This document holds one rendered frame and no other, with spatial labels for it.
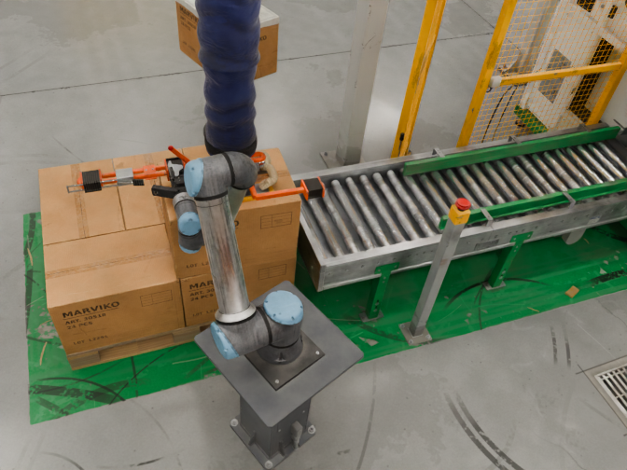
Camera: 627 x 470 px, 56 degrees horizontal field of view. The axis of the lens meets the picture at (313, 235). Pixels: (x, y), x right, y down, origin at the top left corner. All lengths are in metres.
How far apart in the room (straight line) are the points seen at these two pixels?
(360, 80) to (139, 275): 1.91
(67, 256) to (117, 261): 0.24
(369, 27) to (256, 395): 2.33
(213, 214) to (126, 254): 1.14
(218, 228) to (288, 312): 0.43
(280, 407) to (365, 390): 1.01
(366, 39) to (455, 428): 2.30
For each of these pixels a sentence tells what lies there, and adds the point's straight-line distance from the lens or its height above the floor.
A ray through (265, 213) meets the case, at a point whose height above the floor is 0.91.
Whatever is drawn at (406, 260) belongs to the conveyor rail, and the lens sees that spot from 3.14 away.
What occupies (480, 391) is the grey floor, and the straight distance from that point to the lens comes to 3.39.
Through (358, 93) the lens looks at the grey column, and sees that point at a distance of 3.97.
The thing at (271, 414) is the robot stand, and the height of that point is 0.75.
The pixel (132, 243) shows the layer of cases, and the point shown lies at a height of 0.54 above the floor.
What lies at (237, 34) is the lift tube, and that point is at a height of 1.74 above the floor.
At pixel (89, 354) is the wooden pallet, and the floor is 0.11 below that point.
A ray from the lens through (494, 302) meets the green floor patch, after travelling 3.77.
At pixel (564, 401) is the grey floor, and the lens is 3.55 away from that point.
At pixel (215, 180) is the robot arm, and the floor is 1.50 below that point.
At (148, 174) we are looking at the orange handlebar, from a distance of 2.61.
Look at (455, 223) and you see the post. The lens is 2.75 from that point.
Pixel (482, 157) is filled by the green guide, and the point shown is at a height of 0.60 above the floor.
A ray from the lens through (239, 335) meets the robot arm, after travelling 2.13.
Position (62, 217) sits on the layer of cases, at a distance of 3.30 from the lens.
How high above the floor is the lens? 2.79
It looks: 46 degrees down
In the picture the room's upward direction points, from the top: 7 degrees clockwise
